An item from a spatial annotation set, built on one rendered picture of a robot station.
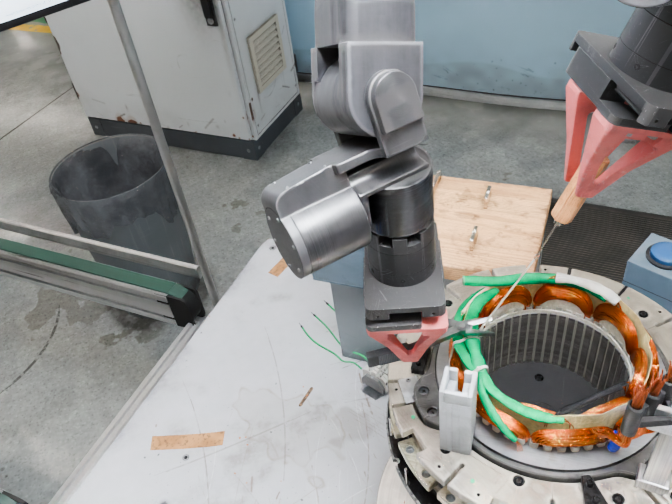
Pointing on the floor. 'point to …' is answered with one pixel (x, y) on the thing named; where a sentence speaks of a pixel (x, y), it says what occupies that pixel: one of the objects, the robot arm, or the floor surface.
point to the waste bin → (146, 236)
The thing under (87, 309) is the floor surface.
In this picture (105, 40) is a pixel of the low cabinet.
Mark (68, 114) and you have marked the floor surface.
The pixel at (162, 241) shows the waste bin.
